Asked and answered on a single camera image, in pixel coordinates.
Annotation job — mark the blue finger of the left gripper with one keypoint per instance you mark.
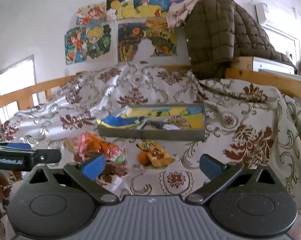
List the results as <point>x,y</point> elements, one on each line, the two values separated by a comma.
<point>42,156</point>
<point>10,145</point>

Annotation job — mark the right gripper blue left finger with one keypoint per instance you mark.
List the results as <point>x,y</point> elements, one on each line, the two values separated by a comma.
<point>84,175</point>

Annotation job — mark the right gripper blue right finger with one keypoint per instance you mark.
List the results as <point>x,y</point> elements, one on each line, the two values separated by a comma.
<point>220,175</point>

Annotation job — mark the dark jerky clear packet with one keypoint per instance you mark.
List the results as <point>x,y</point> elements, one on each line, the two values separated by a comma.
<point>112,168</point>

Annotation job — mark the orange snack clear bag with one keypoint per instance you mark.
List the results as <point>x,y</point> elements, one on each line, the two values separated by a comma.
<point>90,145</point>

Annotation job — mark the small orange fruit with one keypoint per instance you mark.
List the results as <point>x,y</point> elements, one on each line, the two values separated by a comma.
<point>143,159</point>

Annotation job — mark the gold brown candy wrapper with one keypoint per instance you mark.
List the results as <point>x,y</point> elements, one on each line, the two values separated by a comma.
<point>156,153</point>

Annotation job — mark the nut bar clear packet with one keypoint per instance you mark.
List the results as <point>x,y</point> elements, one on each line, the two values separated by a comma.
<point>180,122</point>

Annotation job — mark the dark blue stick packet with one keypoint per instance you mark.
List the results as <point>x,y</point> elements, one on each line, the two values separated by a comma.
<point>160,125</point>

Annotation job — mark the rice cracker square packet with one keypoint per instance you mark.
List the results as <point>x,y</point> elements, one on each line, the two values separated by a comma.
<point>75,144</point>

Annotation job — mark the grey tray with painted liner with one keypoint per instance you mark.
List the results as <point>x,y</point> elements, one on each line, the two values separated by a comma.
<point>129,121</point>

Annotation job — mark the anime girl poster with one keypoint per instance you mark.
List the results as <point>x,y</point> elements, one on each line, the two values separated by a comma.
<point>75,45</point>

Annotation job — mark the blond boy poster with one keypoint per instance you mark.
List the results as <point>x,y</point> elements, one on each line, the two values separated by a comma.
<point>100,43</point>

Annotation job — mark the olive quilted down jacket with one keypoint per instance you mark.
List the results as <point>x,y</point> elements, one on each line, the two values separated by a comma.
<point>217,31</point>

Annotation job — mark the orange haired chibi poster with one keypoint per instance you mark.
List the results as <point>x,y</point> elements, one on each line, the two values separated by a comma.
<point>92,14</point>

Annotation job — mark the white air conditioner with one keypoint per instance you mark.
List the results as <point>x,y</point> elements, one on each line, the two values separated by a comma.
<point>275,16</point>

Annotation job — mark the pink floral cloth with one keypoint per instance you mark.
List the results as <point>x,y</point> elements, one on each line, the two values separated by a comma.
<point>178,12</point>

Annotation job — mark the yellow moon cartoon poster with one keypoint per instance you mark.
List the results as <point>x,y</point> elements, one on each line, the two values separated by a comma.
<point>119,9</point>

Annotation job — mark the wooden bed frame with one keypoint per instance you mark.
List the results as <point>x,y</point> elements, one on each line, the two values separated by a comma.
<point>241,69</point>

